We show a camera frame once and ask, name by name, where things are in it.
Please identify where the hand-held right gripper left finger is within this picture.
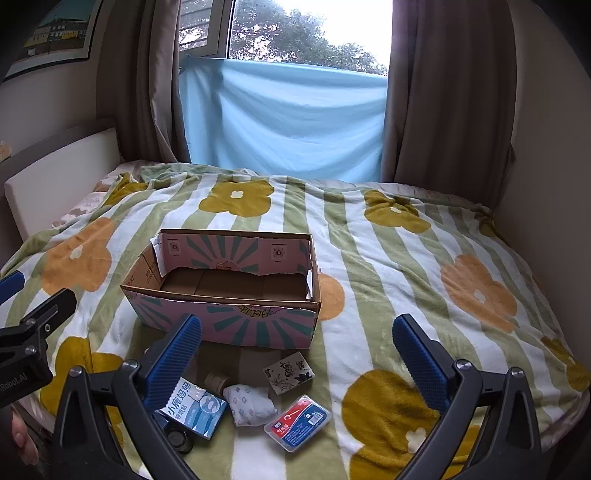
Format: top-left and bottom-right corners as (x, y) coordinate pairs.
(51, 314), (204, 480)

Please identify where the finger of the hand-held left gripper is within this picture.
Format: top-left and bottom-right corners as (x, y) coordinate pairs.
(0, 288), (77, 354)
(0, 271), (25, 306)

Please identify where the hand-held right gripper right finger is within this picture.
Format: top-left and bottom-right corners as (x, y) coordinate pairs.
(392, 314), (543, 480)

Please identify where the brown tape roll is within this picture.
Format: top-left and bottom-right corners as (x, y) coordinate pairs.
(204, 370), (230, 393)

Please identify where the small dark jar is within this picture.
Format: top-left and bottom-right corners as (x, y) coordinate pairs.
(166, 427), (194, 455)

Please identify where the white patterned sock bundle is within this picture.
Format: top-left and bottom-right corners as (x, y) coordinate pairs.
(223, 384), (279, 428)

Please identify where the printed cardboard box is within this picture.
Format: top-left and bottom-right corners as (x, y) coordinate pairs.
(120, 228), (322, 377)

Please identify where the black floral tissue packet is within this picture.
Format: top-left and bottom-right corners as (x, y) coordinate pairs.
(263, 352), (315, 395)

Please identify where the red and blue packet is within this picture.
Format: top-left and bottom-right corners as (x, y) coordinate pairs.
(264, 394), (332, 453)

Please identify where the person's left hand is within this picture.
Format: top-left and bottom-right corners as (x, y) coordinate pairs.
(9, 411), (40, 454)

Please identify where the flowered striped blanket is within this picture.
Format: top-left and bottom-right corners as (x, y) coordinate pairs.
(0, 161), (591, 480)

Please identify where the beige patterned pillow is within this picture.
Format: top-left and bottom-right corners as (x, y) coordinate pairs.
(51, 178), (122, 228)

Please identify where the white headboard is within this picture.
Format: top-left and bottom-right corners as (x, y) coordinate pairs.
(4, 127), (122, 241)

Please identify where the brown curtain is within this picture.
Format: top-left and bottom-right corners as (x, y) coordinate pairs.
(97, 0), (192, 164)
(381, 0), (518, 208)

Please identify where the light blue window cloth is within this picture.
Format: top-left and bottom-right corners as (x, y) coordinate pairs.
(178, 54), (389, 183)

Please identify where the window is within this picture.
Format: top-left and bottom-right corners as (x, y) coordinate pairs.
(175, 0), (393, 77)

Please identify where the wall poster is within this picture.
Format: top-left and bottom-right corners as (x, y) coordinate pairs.
(2, 0), (105, 84)

